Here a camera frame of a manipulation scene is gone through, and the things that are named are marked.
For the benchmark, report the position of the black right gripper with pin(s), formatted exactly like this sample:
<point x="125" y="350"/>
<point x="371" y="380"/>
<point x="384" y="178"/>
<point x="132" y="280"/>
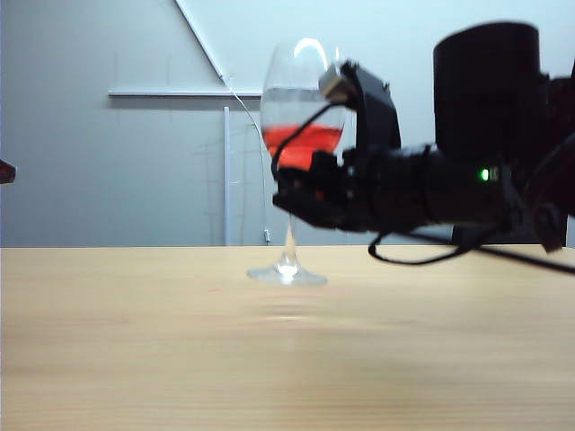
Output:
<point x="386" y="188"/>

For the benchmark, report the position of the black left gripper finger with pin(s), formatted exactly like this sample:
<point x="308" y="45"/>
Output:
<point x="6" y="172"/>

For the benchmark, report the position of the clear wine goblet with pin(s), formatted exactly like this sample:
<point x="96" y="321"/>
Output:
<point x="292" y="76"/>

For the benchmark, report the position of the red liquid in goblet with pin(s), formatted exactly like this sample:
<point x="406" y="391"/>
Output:
<point x="323" y="137"/>

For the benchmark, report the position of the black mesh office chair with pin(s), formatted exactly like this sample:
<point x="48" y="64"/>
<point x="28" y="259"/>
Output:
<point x="462" y="234"/>

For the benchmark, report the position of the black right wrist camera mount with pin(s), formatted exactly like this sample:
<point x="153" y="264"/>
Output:
<point x="375" y="108"/>

